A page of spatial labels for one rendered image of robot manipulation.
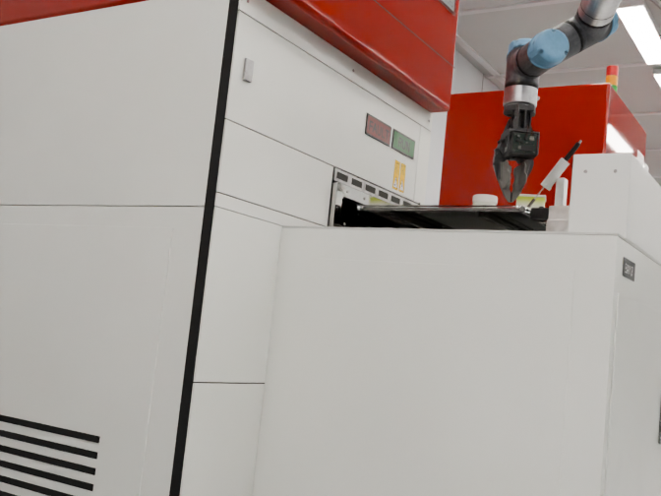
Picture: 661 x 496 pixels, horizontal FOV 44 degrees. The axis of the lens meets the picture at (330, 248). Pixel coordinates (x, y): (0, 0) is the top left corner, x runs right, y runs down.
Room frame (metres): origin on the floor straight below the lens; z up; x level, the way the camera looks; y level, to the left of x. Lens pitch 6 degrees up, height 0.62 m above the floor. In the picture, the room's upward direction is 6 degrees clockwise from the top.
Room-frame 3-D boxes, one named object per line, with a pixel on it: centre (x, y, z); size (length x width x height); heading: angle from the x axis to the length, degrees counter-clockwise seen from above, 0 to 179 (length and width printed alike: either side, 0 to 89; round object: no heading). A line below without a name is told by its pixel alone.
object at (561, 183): (1.94, -0.52, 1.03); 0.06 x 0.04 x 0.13; 58
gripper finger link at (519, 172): (1.81, -0.41, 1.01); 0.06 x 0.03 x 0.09; 4
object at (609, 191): (1.54, -0.57, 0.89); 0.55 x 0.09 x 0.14; 148
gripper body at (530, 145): (1.80, -0.39, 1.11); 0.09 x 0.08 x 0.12; 4
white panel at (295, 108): (1.75, 0.00, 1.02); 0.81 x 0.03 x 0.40; 148
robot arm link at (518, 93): (1.81, -0.40, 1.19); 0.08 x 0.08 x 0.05
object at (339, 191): (1.89, -0.11, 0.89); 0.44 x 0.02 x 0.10; 148
